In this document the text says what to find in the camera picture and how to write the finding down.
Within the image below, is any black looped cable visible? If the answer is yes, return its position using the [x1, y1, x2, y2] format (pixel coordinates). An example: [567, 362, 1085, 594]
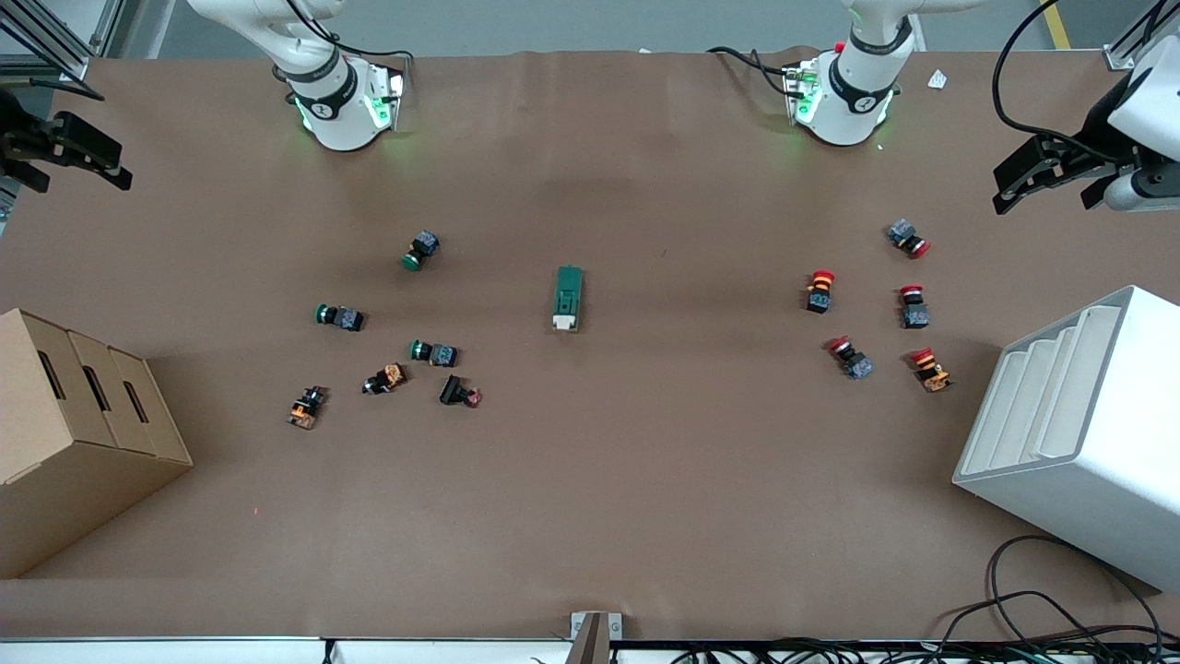
[986, 535, 1164, 646]

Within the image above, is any metal base connector bracket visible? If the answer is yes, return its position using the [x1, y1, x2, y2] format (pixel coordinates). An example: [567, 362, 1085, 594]
[783, 57, 822, 126]
[364, 60, 409, 132]

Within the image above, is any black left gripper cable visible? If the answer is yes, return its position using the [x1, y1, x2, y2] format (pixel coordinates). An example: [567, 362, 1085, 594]
[992, 0, 1168, 165]

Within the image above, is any aluminium frame profile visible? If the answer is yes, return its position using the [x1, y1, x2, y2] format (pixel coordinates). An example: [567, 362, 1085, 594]
[0, 0, 130, 84]
[1104, 0, 1168, 71]

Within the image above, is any brown cardboard box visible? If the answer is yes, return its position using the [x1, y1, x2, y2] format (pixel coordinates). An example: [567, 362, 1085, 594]
[0, 308, 195, 580]

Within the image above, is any white compartment bin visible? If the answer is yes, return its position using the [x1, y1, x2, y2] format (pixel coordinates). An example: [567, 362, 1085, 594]
[952, 285, 1180, 593]

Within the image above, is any green plastic fixture block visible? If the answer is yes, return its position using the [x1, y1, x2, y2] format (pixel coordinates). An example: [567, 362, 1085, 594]
[551, 266, 586, 334]

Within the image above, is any brown table mat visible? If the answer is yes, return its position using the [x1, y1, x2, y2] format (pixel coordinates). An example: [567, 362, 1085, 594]
[0, 46, 1180, 642]

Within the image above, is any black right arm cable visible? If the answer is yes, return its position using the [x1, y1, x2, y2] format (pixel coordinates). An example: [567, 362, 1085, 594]
[286, 0, 416, 89]

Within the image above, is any black cable bundle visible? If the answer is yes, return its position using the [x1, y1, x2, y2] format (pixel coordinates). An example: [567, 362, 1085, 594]
[673, 590, 1180, 664]

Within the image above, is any blue circuit board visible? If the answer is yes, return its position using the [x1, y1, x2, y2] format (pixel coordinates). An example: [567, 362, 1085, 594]
[402, 231, 441, 272]

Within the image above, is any red pushbutton orange block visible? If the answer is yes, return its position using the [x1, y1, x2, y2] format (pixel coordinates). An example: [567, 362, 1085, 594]
[910, 348, 953, 394]

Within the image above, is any black left arm base cable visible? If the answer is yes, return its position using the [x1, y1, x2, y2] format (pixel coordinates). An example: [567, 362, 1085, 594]
[707, 46, 805, 95]

